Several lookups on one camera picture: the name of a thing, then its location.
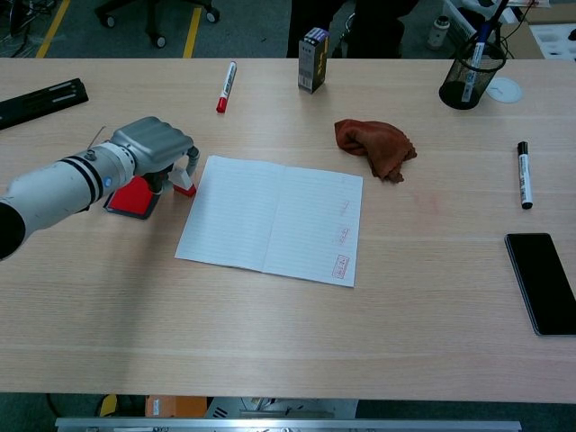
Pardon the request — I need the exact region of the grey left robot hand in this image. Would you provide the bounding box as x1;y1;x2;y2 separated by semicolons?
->
107;115;200;194

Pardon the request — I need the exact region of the white stamp with red base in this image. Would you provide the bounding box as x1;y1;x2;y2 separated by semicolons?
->
168;165;198;198

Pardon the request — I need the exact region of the red ink pad clear lid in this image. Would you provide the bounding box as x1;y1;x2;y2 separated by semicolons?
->
87;125;161;221

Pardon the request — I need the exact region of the red white marker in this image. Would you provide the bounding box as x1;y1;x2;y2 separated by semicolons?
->
214;60;239;114

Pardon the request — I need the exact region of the open white lined notebook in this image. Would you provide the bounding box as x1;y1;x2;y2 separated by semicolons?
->
174;155;365;289

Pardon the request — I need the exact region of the marker in pen holder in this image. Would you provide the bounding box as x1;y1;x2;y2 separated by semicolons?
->
462;22;492;103

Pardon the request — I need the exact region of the black white marker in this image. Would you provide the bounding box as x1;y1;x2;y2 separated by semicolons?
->
516;140;536;210

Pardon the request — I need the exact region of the black office chair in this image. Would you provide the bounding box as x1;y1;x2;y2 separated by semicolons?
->
94;0;221;50

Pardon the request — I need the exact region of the small grey and brown carton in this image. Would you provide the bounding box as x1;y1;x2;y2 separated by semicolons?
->
297;26;331;95

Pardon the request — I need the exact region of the brown crumpled cloth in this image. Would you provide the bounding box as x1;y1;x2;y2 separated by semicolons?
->
333;118;419;185

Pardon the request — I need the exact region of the person in black clothes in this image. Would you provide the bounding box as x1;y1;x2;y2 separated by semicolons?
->
286;0;418;59

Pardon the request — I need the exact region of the orange box under table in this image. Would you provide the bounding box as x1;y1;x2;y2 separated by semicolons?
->
146;395;212;419

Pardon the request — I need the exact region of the white bottle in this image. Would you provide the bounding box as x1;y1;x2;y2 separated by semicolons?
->
427;15;451;50

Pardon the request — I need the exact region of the black mesh pen holder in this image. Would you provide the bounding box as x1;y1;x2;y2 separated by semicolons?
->
438;39;508;111

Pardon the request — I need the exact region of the white round lid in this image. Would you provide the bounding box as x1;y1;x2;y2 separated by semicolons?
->
485;76;525;104

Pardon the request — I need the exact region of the cardboard box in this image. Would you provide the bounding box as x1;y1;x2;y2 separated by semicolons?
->
499;6;576;59

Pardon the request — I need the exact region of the black smartphone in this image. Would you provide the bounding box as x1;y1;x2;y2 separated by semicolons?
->
503;232;576;338

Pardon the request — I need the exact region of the aluminium rail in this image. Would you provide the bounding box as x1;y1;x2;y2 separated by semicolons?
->
54;417;523;432

